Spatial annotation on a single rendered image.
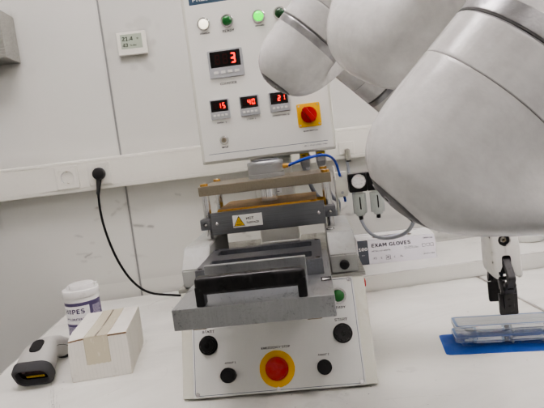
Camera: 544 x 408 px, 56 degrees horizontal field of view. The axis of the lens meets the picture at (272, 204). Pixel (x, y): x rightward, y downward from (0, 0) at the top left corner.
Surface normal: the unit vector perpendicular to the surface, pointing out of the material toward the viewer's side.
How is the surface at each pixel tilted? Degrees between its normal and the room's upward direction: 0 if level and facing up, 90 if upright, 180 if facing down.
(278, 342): 65
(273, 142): 90
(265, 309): 90
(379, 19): 76
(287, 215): 90
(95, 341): 88
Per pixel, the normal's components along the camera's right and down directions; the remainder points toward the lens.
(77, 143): 0.07, 0.10
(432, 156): -0.43, 0.14
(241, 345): -0.11, -0.32
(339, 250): -0.14, -0.68
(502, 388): -0.12, -0.99
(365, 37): -0.90, 0.06
